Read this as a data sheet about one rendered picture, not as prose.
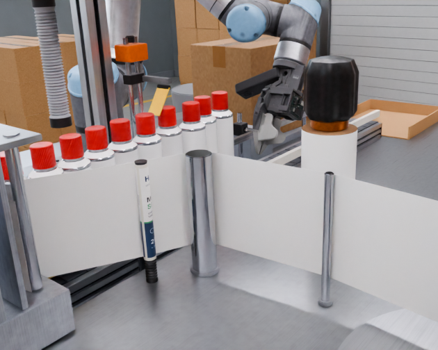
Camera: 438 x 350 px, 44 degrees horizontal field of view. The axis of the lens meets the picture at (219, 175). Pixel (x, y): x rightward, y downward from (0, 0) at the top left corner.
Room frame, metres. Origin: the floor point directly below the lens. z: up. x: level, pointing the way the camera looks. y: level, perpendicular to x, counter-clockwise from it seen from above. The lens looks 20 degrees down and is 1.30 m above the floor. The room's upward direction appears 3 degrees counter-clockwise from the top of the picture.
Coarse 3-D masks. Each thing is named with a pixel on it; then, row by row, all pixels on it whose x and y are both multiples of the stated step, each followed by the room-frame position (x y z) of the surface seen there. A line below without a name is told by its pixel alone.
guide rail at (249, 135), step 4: (304, 112) 1.38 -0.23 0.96; (304, 116) 1.38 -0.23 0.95; (284, 120) 1.30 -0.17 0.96; (288, 120) 1.32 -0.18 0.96; (284, 124) 1.30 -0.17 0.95; (248, 132) 1.21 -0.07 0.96; (252, 132) 1.20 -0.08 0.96; (240, 136) 1.17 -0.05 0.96; (244, 136) 1.18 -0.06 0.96; (248, 136) 1.19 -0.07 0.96; (252, 136) 1.20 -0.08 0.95; (236, 140) 1.16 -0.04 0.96; (240, 140) 1.16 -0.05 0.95; (244, 140) 1.18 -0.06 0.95
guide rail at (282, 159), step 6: (372, 114) 1.52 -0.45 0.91; (378, 114) 1.55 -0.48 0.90; (354, 120) 1.45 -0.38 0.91; (360, 120) 1.46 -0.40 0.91; (366, 120) 1.49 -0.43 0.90; (294, 150) 1.20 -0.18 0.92; (300, 150) 1.21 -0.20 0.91; (282, 156) 1.16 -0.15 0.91; (288, 156) 1.17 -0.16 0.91; (294, 156) 1.19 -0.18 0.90; (276, 162) 1.14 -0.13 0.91; (282, 162) 1.15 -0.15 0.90
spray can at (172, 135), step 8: (168, 112) 0.94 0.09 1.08; (160, 120) 0.95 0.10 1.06; (168, 120) 0.94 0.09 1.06; (176, 120) 0.96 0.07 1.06; (160, 128) 0.95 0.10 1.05; (168, 128) 0.94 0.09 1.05; (176, 128) 0.95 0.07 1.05; (160, 136) 0.94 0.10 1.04; (168, 136) 0.93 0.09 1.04; (176, 136) 0.94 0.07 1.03; (168, 144) 0.93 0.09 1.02; (176, 144) 0.94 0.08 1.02; (168, 152) 0.93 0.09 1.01; (176, 152) 0.94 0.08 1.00
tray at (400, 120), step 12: (360, 108) 1.85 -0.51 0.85; (372, 108) 1.90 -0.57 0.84; (384, 108) 1.87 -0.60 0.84; (396, 108) 1.85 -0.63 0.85; (408, 108) 1.82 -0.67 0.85; (420, 108) 1.79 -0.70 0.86; (432, 108) 1.76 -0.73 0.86; (372, 120) 1.74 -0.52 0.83; (384, 120) 1.74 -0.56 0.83; (396, 120) 1.73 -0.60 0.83; (408, 120) 1.72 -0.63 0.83; (420, 120) 1.58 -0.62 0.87; (432, 120) 1.67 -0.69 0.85; (384, 132) 1.60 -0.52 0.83; (396, 132) 1.59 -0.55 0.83; (408, 132) 1.52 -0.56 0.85; (420, 132) 1.59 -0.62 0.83
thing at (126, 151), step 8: (112, 120) 0.87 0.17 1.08; (120, 120) 0.87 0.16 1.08; (128, 120) 0.87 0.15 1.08; (112, 128) 0.86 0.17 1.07; (120, 128) 0.86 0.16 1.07; (128, 128) 0.87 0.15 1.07; (112, 136) 0.86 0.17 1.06; (120, 136) 0.86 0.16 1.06; (128, 136) 0.86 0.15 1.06; (112, 144) 0.86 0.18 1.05; (120, 144) 0.86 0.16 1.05; (128, 144) 0.86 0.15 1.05; (136, 144) 0.87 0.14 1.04; (120, 152) 0.85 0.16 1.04; (128, 152) 0.85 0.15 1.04; (136, 152) 0.87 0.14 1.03; (120, 160) 0.85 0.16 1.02; (128, 160) 0.85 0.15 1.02
